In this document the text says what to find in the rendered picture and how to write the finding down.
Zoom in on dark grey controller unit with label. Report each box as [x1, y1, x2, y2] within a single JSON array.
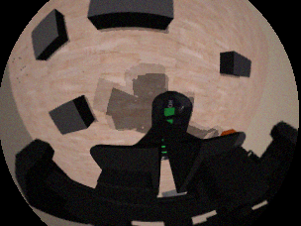
[[151, 90, 193, 161]]

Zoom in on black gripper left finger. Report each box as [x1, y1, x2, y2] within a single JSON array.
[[90, 120, 162, 195]]

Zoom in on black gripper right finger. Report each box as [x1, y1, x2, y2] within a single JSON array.
[[159, 120, 247, 193]]

